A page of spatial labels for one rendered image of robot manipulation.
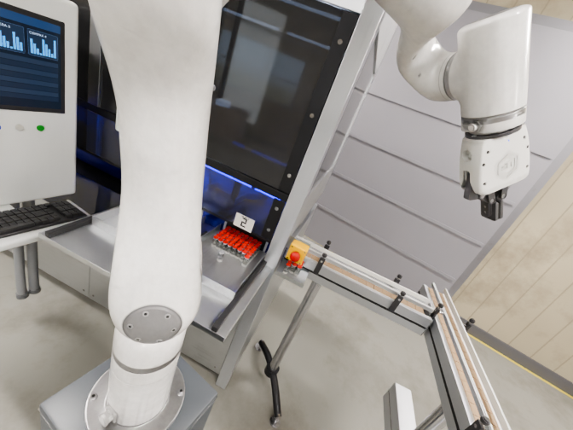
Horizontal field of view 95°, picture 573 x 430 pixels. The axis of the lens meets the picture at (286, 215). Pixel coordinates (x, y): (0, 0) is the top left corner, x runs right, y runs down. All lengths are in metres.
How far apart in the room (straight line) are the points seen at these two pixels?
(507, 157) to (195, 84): 0.49
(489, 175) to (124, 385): 0.73
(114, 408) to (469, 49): 0.86
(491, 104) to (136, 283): 0.55
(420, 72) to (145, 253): 0.51
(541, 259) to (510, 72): 2.91
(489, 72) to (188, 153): 0.43
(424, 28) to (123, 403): 0.77
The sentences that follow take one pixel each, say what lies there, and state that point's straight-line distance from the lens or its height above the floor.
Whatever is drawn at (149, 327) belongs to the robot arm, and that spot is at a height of 1.23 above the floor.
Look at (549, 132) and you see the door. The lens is 3.11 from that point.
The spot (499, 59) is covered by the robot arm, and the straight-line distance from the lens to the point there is 0.51.
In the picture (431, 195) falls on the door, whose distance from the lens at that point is 3.03.
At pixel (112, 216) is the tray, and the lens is 1.25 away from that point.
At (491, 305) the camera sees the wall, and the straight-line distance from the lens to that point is 3.48.
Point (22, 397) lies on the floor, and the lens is 1.83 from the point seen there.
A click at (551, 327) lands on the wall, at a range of 3.64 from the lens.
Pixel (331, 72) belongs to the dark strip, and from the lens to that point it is 0.94.
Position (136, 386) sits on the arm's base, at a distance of 0.62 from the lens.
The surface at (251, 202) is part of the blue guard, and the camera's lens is 1.05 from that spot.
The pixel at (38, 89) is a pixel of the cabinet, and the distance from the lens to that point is 1.34.
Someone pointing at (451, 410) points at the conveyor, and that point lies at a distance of 1.13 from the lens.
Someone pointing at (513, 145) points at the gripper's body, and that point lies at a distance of 0.57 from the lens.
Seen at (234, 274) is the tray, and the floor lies 0.88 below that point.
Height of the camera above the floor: 1.55
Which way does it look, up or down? 24 degrees down
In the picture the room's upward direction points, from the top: 22 degrees clockwise
